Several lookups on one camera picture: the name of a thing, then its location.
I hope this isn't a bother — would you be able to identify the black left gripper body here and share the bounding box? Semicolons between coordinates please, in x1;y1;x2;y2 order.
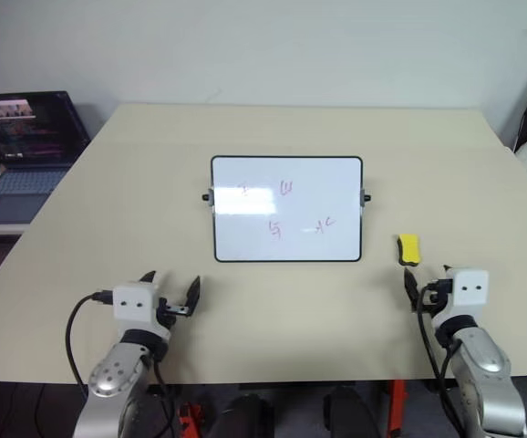
155;297;191;330

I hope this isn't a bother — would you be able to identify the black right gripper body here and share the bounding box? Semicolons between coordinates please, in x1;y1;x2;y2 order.
419;277;453;315

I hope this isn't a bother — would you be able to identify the red metal stand part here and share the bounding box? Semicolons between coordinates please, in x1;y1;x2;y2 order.
177;401;202;438
387;380;407;438

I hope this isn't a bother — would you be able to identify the yellow and black eraser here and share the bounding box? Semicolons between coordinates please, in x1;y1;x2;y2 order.
396;233;422;266

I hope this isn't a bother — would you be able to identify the open dark laptop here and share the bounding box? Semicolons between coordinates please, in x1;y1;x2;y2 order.
0;90;92;225

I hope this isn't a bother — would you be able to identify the black-framed tabletop whiteboard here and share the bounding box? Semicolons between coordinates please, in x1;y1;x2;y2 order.
201;154;373;265

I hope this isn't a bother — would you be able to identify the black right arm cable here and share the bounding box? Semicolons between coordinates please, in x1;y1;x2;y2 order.
416;281;467;438

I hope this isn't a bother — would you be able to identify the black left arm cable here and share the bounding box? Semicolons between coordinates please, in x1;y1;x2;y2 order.
65;289;175;438

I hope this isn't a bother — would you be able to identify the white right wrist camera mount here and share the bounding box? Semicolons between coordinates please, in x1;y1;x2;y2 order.
429;267;491;329

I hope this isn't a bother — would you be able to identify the dark rounded shape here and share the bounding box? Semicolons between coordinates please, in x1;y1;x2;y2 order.
208;393;277;438

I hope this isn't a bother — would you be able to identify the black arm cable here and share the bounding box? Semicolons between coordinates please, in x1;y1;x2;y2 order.
65;289;175;438
416;281;467;438

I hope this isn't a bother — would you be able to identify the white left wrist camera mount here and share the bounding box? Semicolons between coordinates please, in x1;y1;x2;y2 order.
112;282;172;340

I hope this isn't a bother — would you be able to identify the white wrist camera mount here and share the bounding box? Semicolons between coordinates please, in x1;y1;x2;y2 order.
429;267;491;329
112;282;172;340

